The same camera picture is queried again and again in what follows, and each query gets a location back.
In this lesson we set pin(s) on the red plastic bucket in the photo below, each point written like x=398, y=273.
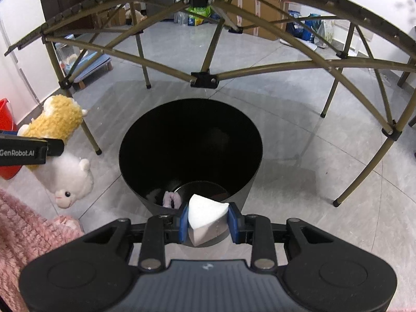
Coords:
x=6, y=117

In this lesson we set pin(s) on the purple fluffy headband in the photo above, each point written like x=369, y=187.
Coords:
x=170, y=200

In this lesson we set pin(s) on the white foam wedge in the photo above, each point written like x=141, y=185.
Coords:
x=204, y=214

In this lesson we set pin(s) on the black trash bin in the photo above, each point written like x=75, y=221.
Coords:
x=195, y=143

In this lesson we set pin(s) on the light blue plastic container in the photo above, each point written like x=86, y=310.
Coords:
x=94, y=63

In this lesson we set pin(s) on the pink fluffy rug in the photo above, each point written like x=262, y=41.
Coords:
x=26, y=240

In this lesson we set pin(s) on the white plastic bag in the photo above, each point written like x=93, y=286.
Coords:
x=326, y=32

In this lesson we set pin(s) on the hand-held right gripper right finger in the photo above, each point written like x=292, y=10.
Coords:
x=234, y=227

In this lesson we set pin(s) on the tan slatted folding table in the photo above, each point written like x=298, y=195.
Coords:
x=203, y=79

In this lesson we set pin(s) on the yellow white alpaca plush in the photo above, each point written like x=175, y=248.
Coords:
x=55, y=123

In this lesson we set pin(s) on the low wooden stand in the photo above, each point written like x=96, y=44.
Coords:
x=97, y=78

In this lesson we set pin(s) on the blue plastic bag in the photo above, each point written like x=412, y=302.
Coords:
x=302, y=27

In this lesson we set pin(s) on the green snack bag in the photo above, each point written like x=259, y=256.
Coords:
x=199, y=11

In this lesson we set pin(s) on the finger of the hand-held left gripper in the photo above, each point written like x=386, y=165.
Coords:
x=55, y=147

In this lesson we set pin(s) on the dark brown door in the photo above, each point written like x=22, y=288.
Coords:
x=58, y=0

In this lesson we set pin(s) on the large taped cardboard box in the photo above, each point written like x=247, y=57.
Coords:
x=247, y=6

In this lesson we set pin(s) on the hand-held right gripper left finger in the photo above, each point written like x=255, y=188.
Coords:
x=184, y=227

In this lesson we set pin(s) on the beige plush toy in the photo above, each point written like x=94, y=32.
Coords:
x=136, y=15

